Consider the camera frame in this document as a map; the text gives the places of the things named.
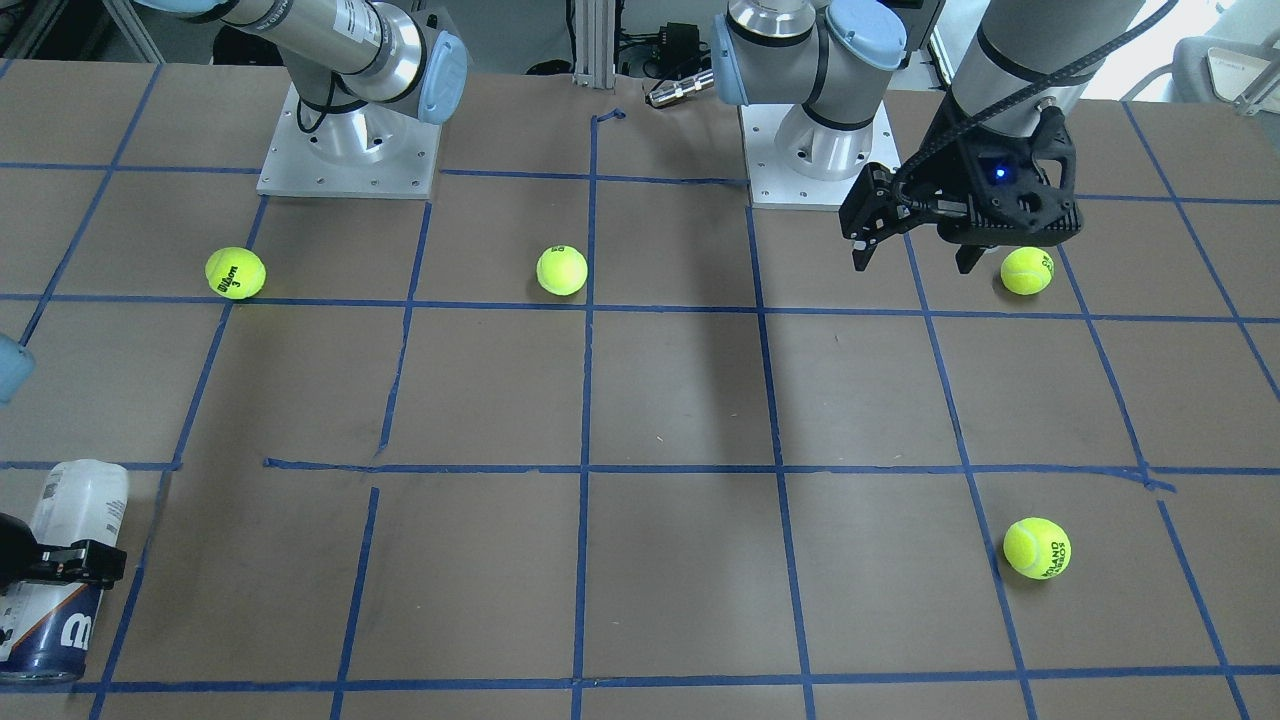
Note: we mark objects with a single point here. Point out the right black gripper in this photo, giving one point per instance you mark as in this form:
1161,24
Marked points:
62,563

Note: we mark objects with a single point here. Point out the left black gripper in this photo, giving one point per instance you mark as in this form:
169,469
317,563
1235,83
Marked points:
951,172

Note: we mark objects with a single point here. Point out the white blue tennis ball can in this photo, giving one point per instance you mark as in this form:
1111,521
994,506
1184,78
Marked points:
47,628

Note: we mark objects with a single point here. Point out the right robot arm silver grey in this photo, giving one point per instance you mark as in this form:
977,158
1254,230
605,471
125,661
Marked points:
373,85

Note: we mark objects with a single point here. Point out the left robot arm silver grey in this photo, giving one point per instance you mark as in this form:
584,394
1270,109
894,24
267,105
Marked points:
835,61

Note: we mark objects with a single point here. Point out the tennis ball near left gripper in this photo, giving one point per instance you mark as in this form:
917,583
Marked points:
1027,271

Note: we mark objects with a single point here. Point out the tennis ball Wilson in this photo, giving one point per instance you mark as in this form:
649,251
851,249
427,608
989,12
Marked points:
235,273

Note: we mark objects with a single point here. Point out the tennis ball bottom corner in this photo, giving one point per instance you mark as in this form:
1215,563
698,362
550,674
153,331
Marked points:
1037,548

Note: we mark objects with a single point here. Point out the tennis ball Roland Garros centre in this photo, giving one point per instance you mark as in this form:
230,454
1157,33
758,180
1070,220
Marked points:
562,270

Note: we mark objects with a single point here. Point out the silver metal connector plug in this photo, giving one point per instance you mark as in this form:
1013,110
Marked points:
670,91

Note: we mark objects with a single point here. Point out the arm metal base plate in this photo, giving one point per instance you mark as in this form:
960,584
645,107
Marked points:
815,160
367,153

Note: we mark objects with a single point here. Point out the aluminium frame post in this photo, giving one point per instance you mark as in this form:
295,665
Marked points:
594,35

